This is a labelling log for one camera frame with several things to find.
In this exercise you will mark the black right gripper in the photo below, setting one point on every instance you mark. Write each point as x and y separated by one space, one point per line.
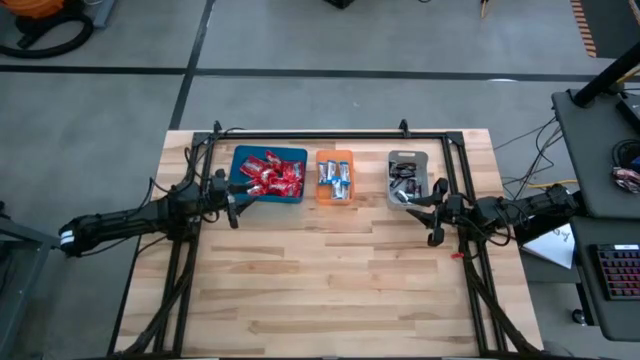
452 212

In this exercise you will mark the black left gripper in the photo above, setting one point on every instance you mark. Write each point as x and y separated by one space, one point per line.
217 197

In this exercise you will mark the red Skittles candy bag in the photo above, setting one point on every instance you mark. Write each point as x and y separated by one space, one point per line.
294 170
267 176
296 189
257 190
273 159
251 166
278 187

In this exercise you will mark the white blue Hershey's bar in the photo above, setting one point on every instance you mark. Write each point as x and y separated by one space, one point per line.
331 170
346 192
323 173
344 172
336 188

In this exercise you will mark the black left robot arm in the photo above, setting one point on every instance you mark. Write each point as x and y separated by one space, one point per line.
125 222

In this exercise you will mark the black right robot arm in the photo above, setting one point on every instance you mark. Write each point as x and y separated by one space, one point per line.
530 205

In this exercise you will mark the candy pile on desk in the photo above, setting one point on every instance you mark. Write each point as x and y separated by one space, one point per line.
627 179

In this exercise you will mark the blue plastic bin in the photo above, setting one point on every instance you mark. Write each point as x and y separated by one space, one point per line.
240 150

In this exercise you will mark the small red tie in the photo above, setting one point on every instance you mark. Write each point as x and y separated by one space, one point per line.
454 256

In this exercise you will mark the grey plastic bin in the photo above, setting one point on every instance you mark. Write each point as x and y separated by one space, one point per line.
407 155

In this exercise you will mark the orange plastic bin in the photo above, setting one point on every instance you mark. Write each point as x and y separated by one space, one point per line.
335 155

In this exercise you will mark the white paper sheet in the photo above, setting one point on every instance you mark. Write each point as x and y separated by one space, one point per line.
555 247

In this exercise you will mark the grey desk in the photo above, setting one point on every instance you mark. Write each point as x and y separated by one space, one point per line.
585 140

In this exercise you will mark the grey keyboard shelf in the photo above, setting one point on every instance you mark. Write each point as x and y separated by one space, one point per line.
585 300

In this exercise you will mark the black caster wheel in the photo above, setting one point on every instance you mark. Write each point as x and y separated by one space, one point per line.
579 316

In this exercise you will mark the backlit black keyboard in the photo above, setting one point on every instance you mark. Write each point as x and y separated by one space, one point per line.
620 272

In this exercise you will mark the wooden stick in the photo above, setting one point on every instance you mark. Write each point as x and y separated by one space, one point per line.
485 7

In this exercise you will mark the grey metal cart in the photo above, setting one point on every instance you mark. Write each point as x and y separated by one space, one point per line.
30 240

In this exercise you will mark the black floor object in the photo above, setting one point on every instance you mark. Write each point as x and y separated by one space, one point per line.
340 2

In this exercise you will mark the black pole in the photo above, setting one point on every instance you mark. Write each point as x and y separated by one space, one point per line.
605 77

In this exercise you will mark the black desk device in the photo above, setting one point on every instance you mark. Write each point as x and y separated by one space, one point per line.
631 112

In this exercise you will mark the black mat orange striped edge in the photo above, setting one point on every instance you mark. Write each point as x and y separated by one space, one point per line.
610 25

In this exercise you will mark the orange shop vacuum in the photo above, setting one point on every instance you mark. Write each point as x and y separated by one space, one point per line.
35 7

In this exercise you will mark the black aluminium table frame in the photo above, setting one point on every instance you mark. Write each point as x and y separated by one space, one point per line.
325 135

